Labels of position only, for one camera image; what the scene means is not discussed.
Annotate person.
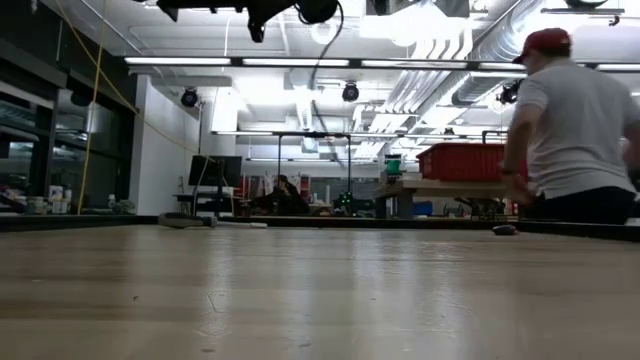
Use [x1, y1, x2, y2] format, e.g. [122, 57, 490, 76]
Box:
[499, 27, 640, 226]
[252, 173, 311, 217]

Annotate black cord spool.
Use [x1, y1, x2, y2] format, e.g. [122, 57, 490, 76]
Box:
[296, 0, 342, 26]

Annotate yellow cable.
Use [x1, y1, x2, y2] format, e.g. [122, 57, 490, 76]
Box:
[53, 0, 236, 216]

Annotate black ceiling camera rig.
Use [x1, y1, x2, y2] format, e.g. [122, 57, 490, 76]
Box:
[497, 78, 525, 106]

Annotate black aluminium table frame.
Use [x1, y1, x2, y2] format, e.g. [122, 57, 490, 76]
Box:
[0, 213, 640, 244]

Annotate grey handled screwdriver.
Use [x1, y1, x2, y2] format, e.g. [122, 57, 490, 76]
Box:
[157, 211, 269, 230]

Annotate black robot with green light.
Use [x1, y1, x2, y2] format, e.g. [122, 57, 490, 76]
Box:
[332, 191, 376, 217]

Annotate red plastic bin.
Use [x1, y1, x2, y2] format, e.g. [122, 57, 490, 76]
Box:
[415, 142, 529, 182]

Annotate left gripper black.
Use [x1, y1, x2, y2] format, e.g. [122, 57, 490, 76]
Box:
[244, 0, 300, 45]

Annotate white cable ring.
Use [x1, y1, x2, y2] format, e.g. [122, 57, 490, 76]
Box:
[309, 22, 339, 46]

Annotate white labelled jar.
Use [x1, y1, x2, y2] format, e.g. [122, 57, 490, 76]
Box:
[48, 185, 65, 215]

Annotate black monitor on stand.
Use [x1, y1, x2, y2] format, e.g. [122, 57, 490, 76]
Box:
[187, 154, 244, 216]

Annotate red cap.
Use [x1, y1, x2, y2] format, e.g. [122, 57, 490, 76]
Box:
[512, 27, 572, 65]

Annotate wooden table with grey legs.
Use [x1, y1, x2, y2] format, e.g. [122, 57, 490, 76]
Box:
[373, 178, 521, 220]

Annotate silver ventilation duct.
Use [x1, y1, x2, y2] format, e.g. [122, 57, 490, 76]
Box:
[452, 0, 546, 107]

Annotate black metal gantry frame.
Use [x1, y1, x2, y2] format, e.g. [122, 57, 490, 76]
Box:
[276, 130, 352, 201]

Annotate dark desk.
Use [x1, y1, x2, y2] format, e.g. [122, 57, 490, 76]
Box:
[172, 192, 251, 217]

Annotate black cord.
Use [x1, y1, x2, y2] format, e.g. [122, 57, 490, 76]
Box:
[305, 0, 347, 94]

